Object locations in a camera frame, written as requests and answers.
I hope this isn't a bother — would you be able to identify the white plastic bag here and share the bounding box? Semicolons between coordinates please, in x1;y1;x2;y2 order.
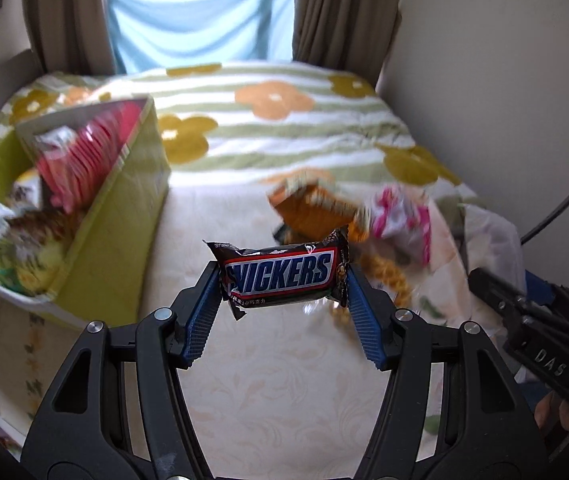
457;200;525;286

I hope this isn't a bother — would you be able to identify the green fabric storage box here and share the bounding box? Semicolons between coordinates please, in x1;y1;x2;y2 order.
0;96;172;331

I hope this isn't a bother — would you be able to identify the orange snack packet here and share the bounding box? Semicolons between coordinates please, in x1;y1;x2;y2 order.
267;170;370;241

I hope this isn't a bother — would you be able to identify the person's right hand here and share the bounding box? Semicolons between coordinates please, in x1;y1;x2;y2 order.
534;392;569;441

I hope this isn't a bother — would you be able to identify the pink white snack packet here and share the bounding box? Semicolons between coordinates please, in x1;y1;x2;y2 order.
367;185;432;266

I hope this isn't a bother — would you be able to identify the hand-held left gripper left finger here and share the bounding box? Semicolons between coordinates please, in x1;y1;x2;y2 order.
20;260;222;480

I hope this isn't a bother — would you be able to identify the brown curtain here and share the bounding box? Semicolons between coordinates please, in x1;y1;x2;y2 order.
291;0;407;86
22;0;118;76

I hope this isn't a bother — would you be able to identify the black cable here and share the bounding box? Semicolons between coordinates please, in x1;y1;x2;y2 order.
519;150;569;241

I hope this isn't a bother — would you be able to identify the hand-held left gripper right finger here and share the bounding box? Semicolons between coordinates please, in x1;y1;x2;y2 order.
344;262;550;480

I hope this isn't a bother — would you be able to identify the floral striped blanket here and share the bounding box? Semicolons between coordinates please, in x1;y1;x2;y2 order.
0;60;480;211

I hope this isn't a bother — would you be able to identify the brown chocolate bar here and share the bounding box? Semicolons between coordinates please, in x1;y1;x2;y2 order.
203;227;352;322

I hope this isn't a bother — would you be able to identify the light blue cloth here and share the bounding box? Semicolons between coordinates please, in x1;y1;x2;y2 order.
108;0;297;75

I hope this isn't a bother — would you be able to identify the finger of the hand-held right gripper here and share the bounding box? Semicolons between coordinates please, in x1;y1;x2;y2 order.
523;269;561;307
467;267;560;332

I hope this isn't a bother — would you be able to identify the white yellow snack packet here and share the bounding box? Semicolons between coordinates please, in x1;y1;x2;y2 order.
0;172;45;241

